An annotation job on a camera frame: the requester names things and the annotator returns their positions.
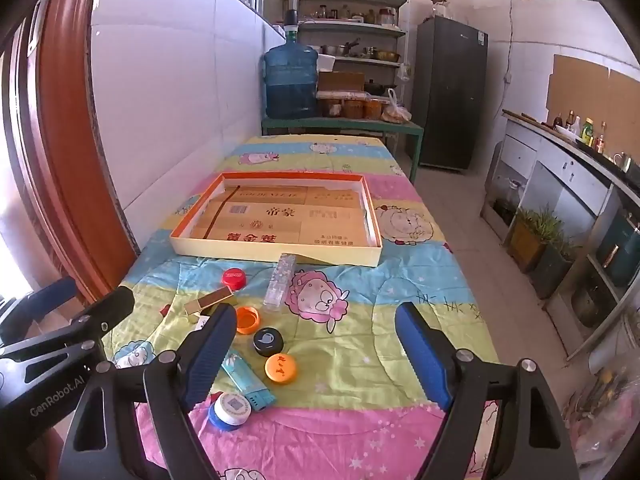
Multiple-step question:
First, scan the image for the white QR code cap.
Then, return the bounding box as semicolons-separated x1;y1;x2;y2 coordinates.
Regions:
214;392;252;427

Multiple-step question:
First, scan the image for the gold rectangular box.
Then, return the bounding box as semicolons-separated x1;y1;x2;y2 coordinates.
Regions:
184;285;236;315

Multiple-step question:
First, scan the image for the teal cigarette pack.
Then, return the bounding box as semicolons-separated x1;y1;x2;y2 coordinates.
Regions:
222;349;277;411

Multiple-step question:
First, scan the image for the orange bottle cap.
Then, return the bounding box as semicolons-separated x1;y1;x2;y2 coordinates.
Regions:
265;353;297;385
235;306;260;335

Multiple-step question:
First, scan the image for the black bottle cap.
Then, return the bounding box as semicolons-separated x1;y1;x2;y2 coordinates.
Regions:
253;327;284;358

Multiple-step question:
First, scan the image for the red bottle cap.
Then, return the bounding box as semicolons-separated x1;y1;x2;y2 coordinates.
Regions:
221;268;247;292

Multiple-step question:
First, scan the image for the clear plastic patterned box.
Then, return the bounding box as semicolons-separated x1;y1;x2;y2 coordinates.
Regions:
262;254;297;311

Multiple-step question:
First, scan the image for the blue bottle cap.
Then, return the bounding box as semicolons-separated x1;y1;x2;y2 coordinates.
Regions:
207;404;238;432

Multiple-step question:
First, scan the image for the red wooden door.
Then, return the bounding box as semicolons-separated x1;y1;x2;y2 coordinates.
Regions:
1;0;138;309

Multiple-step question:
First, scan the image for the potted green plant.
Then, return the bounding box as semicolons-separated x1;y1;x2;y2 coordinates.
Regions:
508;206;582;300

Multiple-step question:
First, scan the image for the dark green air fryer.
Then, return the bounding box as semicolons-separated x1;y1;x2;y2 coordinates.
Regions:
596;210;639;287

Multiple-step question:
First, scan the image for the orange shallow cardboard tray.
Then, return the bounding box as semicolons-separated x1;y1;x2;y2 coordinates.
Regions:
169;171;382;268

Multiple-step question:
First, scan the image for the grey kitchen counter cabinet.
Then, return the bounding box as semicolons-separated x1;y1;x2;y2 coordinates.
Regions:
480;113;639;370

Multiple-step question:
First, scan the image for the plastic bag of food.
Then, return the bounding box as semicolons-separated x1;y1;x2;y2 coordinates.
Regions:
381;88;412;125

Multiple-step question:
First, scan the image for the green low table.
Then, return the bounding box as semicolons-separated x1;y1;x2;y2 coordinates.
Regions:
262;117;424;183

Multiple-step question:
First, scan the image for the black refrigerator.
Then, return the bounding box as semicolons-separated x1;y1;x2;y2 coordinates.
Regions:
410;16;489;171

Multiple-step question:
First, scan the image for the blue water jug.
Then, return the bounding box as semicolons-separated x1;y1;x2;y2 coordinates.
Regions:
264;9;318;120

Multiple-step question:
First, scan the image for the metal storage shelf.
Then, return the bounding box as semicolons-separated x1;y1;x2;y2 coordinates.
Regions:
295;0;408;120

